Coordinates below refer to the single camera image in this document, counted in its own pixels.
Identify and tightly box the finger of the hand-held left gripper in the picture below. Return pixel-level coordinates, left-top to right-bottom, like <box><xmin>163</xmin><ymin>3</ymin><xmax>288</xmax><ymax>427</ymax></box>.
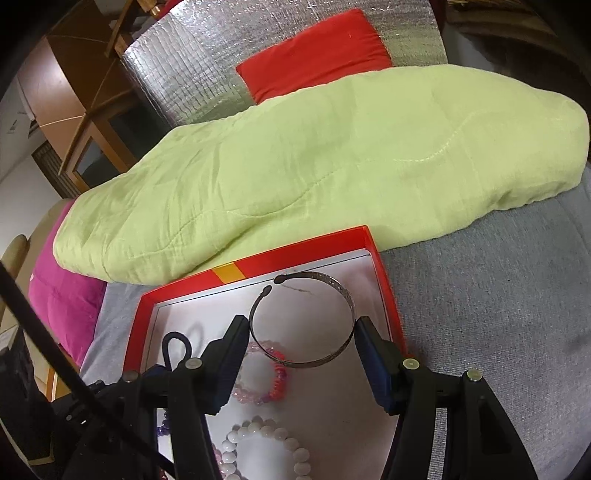
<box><xmin>139</xmin><ymin>364</ymin><xmax>172</xmax><ymax>384</ymax></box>

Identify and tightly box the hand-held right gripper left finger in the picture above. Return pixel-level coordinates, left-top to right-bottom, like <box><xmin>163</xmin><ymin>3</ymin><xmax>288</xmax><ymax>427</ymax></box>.
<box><xmin>65</xmin><ymin>315</ymin><xmax>250</xmax><ymax>480</ymax></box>

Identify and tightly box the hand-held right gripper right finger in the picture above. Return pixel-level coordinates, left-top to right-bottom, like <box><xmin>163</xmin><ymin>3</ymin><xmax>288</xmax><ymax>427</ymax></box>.
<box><xmin>355</xmin><ymin>316</ymin><xmax>539</xmax><ymax>480</ymax></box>

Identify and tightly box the black hair tie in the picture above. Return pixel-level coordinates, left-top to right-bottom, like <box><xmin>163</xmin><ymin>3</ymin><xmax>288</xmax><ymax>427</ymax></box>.
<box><xmin>161</xmin><ymin>330</ymin><xmax>195</xmax><ymax>370</ymax></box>

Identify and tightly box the clear pink beaded bracelet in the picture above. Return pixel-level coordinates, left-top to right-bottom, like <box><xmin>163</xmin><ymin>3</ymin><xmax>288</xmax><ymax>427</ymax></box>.
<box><xmin>231</xmin><ymin>340</ymin><xmax>291</xmax><ymax>406</ymax></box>

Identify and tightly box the silver bangle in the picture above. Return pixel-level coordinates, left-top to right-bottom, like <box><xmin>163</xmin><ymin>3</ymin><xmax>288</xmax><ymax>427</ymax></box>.
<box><xmin>248</xmin><ymin>272</ymin><xmax>356</xmax><ymax>368</ymax></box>

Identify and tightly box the white and brown beaded bracelet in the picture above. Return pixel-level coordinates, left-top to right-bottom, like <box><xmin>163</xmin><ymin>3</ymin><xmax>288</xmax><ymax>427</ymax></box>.
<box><xmin>221</xmin><ymin>415</ymin><xmax>311</xmax><ymax>480</ymax></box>

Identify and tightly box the red cardboard box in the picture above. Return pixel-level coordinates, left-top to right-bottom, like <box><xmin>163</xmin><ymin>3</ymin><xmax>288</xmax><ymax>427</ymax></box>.
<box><xmin>122</xmin><ymin>225</ymin><xmax>408</xmax><ymax>480</ymax></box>

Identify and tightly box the small pale beaded bracelet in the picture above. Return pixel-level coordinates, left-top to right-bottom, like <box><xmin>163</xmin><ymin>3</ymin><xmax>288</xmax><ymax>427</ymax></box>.
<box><xmin>210</xmin><ymin>443</ymin><xmax>238</xmax><ymax>480</ymax></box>

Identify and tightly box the pink cushion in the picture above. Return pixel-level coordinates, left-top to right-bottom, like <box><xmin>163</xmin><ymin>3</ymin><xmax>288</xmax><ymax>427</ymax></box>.
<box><xmin>28</xmin><ymin>198</ymin><xmax>108</xmax><ymax>365</ymax></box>

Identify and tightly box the beige sofa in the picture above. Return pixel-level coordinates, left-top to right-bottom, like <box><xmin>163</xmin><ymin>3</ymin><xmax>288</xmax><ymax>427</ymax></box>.
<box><xmin>0</xmin><ymin>198</ymin><xmax>75</xmax><ymax>324</ymax></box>

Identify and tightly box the light green blanket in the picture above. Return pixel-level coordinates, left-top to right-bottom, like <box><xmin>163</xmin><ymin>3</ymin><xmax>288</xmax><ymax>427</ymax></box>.
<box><xmin>52</xmin><ymin>64</ymin><xmax>591</xmax><ymax>286</ymax></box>

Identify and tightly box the brown louvred panel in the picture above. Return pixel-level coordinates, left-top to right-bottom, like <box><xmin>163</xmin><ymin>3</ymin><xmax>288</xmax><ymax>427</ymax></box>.
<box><xmin>32</xmin><ymin>141</ymin><xmax>88</xmax><ymax>199</ymax></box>

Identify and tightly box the wooden cabinet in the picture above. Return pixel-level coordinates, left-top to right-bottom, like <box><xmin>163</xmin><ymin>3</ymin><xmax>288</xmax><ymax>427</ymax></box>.
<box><xmin>18</xmin><ymin>28</ymin><xmax>153</xmax><ymax>192</ymax></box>

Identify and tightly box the silver foil mat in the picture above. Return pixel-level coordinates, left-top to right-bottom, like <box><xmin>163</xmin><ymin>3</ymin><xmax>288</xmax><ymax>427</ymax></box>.
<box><xmin>119</xmin><ymin>0</ymin><xmax>448</xmax><ymax>127</ymax></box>

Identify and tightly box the red cushion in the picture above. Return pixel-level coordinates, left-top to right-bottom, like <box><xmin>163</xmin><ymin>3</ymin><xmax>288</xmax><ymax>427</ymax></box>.
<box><xmin>235</xmin><ymin>8</ymin><xmax>393</xmax><ymax>104</ymax></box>

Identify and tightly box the black cable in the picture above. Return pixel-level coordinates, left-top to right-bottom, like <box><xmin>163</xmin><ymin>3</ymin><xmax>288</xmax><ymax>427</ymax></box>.
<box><xmin>0</xmin><ymin>261</ymin><xmax>178</xmax><ymax>480</ymax></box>

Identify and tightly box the wooden chair frame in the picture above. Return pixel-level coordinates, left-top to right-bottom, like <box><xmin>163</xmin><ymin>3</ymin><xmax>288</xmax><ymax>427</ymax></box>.
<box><xmin>108</xmin><ymin>0</ymin><xmax>185</xmax><ymax>58</ymax></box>

